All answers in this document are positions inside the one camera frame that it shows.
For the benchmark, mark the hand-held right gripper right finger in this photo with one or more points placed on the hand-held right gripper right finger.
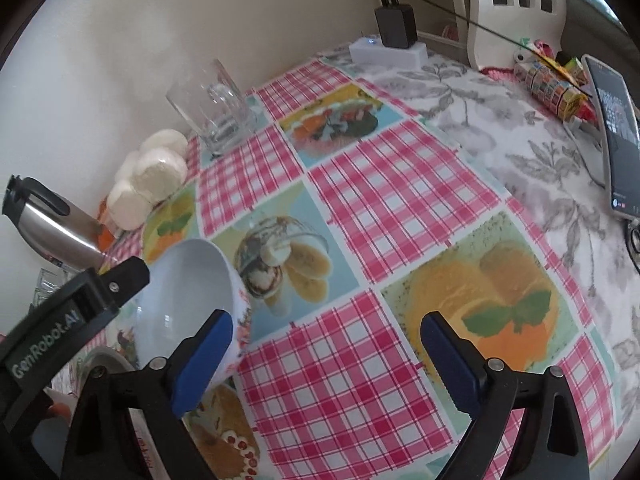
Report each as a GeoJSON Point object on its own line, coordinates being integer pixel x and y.
{"type": "Point", "coordinates": [450, 365]}

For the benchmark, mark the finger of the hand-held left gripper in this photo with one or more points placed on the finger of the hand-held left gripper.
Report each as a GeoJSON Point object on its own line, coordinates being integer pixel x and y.
{"type": "Point", "coordinates": [125, 275]}

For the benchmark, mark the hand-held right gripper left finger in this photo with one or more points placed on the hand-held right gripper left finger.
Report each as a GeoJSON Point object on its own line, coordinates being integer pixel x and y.
{"type": "Point", "coordinates": [202, 365]}

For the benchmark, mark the light blue bowl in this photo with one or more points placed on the light blue bowl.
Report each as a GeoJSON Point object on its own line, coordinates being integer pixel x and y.
{"type": "Point", "coordinates": [185, 300]}

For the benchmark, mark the stainless steel basin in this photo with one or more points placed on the stainless steel basin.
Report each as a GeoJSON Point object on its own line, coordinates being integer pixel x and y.
{"type": "Point", "coordinates": [107, 360]}

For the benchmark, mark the clear glass cup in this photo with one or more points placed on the clear glass cup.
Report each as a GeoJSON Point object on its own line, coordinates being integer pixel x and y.
{"type": "Point", "coordinates": [47, 280]}

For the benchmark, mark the stainless steel thermos jug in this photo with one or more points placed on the stainless steel thermos jug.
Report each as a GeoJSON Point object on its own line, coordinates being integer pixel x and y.
{"type": "Point", "coordinates": [50, 225]}

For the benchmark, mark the bag of white steamed buns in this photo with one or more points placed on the bag of white steamed buns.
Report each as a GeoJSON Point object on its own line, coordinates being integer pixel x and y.
{"type": "Point", "coordinates": [150, 175]}

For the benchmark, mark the pink checked fruit tablecloth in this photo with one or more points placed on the pink checked fruit tablecloth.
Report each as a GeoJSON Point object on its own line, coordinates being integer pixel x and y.
{"type": "Point", "coordinates": [400, 185]}

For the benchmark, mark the clear glass mug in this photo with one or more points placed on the clear glass mug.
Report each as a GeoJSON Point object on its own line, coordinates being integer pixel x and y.
{"type": "Point", "coordinates": [215, 110]}

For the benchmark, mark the smartphone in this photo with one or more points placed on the smartphone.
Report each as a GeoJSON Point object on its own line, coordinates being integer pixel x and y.
{"type": "Point", "coordinates": [617, 135]}

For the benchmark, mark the colourful candy roll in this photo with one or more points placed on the colourful candy roll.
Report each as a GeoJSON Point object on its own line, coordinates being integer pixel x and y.
{"type": "Point", "coordinates": [547, 85]}

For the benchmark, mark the black charger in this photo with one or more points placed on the black charger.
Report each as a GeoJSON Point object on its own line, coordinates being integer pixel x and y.
{"type": "Point", "coordinates": [397, 25]}

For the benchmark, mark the white lattice chair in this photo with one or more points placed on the white lattice chair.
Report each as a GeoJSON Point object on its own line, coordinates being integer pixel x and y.
{"type": "Point", "coordinates": [480, 5]}

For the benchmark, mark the grey sofa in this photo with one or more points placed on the grey sofa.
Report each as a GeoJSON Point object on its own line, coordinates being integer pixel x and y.
{"type": "Point", "coordinates": [590, 20]}

